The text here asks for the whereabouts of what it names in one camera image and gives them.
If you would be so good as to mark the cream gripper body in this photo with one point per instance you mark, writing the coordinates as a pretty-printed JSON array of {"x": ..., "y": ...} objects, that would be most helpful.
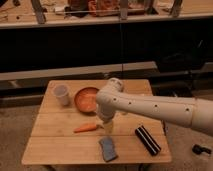
[{"x": 108, "y": 127}]

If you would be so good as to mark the orange pepper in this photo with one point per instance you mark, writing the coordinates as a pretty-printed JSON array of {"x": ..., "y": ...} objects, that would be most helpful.
[{"x": 87, "y": 127}]

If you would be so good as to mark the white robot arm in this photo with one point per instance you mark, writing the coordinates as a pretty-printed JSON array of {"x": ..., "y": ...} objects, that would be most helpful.
[{"x": 193, "y": 113}]

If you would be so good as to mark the orange ceramic bowl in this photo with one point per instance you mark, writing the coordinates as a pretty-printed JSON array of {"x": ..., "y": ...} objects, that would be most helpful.
[{"x": 85, "y": 99}]

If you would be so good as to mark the blue sponge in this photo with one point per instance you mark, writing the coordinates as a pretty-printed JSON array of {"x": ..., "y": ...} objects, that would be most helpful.
[{"x": 108, "y": 149}]

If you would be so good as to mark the black striped box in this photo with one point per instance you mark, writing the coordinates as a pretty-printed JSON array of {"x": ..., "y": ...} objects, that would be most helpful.
[{"x": 149, "y": 142}]

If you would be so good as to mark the wooden table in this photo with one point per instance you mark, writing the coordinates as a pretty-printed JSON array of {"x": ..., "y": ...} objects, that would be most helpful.
[{"x": 53, "y": 141}]

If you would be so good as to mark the translucent plastic cup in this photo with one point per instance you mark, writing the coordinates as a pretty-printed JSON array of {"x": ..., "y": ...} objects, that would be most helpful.
[{"x": 62, "y": 94}]

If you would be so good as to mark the black object on floor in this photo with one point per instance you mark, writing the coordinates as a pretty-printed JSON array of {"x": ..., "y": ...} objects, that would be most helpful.
[{"x": 197, "y": 149}]

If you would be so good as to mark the wooden shelf with clutter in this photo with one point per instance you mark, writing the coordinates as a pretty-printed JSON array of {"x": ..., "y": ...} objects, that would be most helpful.
[{"x": 44, "y": 13}]

